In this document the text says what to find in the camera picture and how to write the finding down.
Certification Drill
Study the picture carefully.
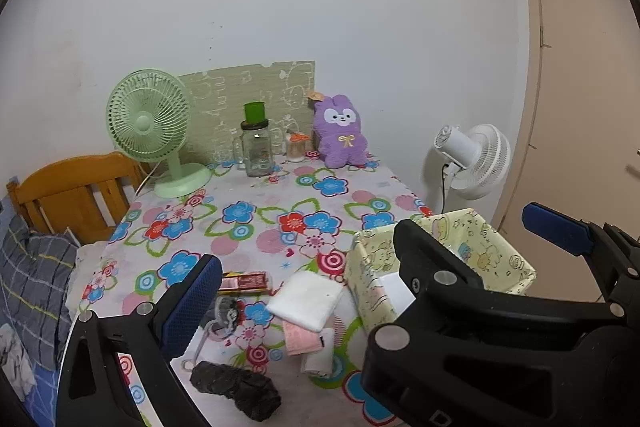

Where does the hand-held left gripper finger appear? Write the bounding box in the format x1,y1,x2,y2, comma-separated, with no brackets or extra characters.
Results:
56,253,224,427

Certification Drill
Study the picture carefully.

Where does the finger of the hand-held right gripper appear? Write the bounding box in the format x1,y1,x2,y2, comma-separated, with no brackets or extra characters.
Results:
521,202,640,308
360,219,640,427

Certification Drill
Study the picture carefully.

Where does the yellow cartoon fabric basket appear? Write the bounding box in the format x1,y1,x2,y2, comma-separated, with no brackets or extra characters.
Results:
345,208,537,334

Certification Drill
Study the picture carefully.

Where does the white towel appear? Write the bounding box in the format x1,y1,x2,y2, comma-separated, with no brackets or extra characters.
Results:
266,270,345,333

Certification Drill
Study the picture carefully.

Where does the grey knit sock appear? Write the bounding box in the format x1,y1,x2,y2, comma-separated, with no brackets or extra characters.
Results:
213,296,241,338

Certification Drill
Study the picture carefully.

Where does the red rectangular packet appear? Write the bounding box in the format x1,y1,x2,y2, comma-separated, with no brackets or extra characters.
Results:
219,272,271,294

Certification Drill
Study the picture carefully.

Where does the black rolled cloth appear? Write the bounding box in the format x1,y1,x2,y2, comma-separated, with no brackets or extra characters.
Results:
190,360,282,423

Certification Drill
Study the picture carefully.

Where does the white standing fan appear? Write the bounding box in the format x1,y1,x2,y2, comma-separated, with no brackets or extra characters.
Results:
420,123,512,219

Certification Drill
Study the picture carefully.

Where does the pink small towel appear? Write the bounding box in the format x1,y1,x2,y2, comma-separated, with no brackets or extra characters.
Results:
282,319,324,357

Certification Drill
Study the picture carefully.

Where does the beige rolled cloth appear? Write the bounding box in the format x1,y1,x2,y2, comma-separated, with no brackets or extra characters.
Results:
300,328,336,378

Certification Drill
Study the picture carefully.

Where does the floral tablecloth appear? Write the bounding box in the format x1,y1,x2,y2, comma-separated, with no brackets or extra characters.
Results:
77,152,437,427

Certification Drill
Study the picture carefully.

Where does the purple plush bunny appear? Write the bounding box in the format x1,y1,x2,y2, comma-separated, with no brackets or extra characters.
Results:
307,90,371,169

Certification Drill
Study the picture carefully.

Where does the beige door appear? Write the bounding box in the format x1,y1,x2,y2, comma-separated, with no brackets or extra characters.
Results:
492,0,640,303

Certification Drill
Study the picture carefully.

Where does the grey plaid pillow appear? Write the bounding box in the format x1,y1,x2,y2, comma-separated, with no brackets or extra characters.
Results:
0,212,82,375

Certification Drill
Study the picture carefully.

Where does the small jar with orange lid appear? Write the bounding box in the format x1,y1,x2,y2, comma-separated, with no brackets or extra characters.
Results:
285,133,310,164

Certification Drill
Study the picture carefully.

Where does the wooden bed headboard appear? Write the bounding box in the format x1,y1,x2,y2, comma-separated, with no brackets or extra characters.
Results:
6,152,147,246

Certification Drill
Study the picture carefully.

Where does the blue bed sheet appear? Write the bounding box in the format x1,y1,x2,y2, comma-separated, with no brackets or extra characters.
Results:
0,354,68,427

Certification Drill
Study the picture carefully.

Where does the green desk fan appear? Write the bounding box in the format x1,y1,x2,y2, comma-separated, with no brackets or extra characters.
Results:
105,68,213,199

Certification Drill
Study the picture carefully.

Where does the grey strap with ring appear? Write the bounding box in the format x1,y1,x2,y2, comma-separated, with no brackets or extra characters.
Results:
181,326,212,371

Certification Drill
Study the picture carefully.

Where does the white fan cable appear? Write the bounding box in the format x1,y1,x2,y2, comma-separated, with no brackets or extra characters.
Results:
133,161,167,198

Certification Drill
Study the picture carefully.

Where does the glass jar with handle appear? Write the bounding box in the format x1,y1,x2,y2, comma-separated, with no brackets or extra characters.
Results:
234,119,275,178

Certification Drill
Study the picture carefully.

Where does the green cartoon wall panel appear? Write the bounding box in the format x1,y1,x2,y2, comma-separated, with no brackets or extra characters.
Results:
175,60,317,166

